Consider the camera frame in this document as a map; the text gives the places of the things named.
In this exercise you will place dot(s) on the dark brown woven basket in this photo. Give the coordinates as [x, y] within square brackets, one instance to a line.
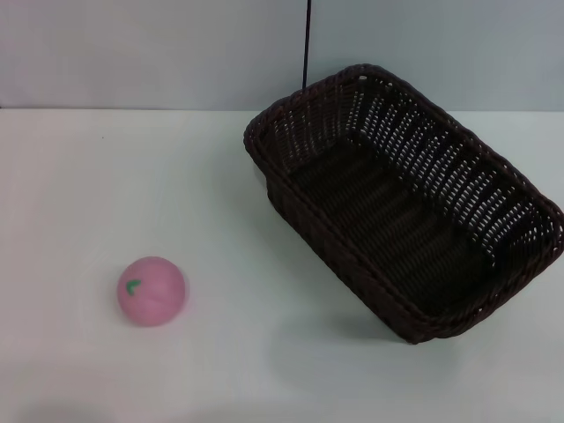
[388, 229]

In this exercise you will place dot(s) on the pink toy peach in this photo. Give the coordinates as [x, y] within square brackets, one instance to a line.
[154, 295]

